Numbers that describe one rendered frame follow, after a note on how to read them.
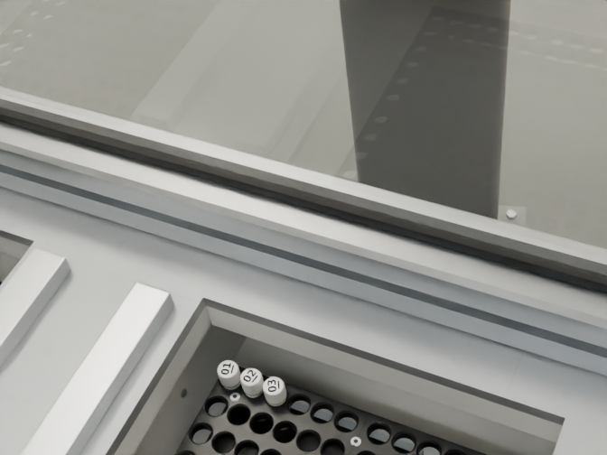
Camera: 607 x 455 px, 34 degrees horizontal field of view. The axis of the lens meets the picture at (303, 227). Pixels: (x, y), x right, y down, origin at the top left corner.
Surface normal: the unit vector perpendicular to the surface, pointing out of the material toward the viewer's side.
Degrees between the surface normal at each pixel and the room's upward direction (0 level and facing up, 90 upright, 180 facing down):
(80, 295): 0
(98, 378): 0
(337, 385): 0
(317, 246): 90
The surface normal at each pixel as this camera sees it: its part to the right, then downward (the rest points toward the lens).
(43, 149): -0.11, -0.63
